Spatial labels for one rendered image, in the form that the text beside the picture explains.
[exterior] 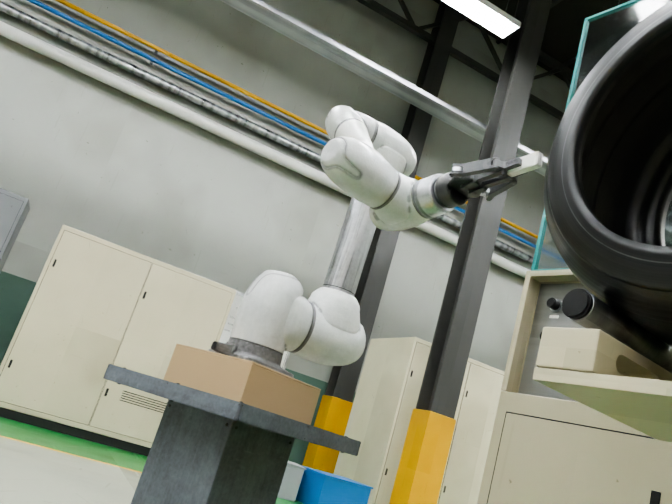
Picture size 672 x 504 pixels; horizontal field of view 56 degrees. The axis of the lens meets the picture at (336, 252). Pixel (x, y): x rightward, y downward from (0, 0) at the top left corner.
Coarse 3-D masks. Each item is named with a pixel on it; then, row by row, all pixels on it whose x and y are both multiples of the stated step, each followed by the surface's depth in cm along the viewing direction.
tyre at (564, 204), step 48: (624, 48) 100; (576, 96) 104; (624, 96) 112; (576, 144) 100; (624, 144) 116; (576, 192) 95; (624, 192) 118; (576, 240) 93; (624, 240) 86; (624, 288) 86
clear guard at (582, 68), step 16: (640, 0) 204; (656, 0) 199; (592, 16) 217; (608, 16) 212; (624, 16) 206; (640, 16) 201; (592, 32) 215; (608, 32) 209; (624, 32) 204; (592, 48) 212; (608, 48) 206; (576, 64) 214; (592, 64) 209; (576, 80) 212; (544, 208) 199; (544, 224) 197; (544, 240) 195; (544, 256) 192; (560, 256) 188
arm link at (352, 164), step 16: (352, 128) 180; (336, 144) 135; (352, 144) 134; (368, 144) 168; (336, 160) 133; (352, 160) 133; (368, 160) 135; (384, 160) 139; (336, 176) 135; (352, 176) 134; (368, 176) 135; (384, 176) 137; (352, 192) 138; (368, 192) 137; (384, 192) 138
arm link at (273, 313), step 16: (272, 272) 175; (256, 288) 172; (272, 288) 171; (288, 288) 173; (240, 304) 175; (256, 304) 170; (272, 304) 170; (288, 304) 172; (304, 304) 175; (240, 320) 170; (256, 320) 168; (272, 320) 169; (288, 320) 171; (304, 320) 174; (240, 336) 168; (256, 336) 167; (272, 336) 168; (288, 336) 171; (304, 336) 174
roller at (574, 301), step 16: (576, 304) 88; (592, 304) 87; (576, 320) 88; (592, 320) 88; (608, 320) 89; (624, 320) 91; (624, 336) 92; (640, 336) 94; (640, 352) 95; (656, 352) 96
